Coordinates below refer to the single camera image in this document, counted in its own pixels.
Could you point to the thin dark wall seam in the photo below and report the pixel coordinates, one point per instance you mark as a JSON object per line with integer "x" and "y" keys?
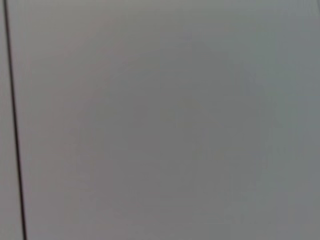
{"x": 14, "y": 120}

